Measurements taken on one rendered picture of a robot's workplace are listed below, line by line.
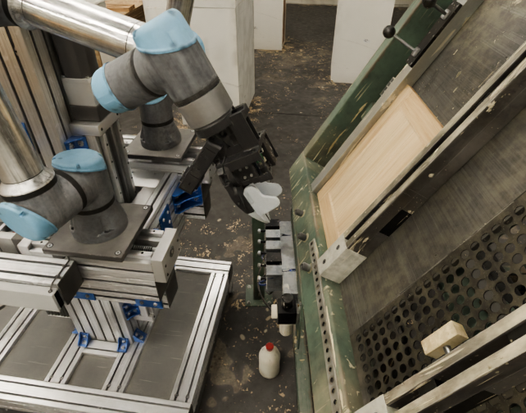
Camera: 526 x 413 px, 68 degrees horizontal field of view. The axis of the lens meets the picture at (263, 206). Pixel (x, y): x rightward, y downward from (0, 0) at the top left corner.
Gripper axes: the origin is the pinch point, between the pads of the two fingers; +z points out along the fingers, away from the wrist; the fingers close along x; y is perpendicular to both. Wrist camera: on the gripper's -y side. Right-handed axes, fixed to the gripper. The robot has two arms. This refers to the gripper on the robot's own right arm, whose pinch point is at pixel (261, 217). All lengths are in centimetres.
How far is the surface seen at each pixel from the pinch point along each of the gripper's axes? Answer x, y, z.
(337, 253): 25.3, 0.6, 36.1
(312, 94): 380, -61, 118
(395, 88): 71, 27, 16
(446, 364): -14.5, 22.2, 28.9
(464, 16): 73, 50, 5
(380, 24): 423, 30, 90
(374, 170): 51, 14, 30
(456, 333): -7.9, 24.8, 30.9
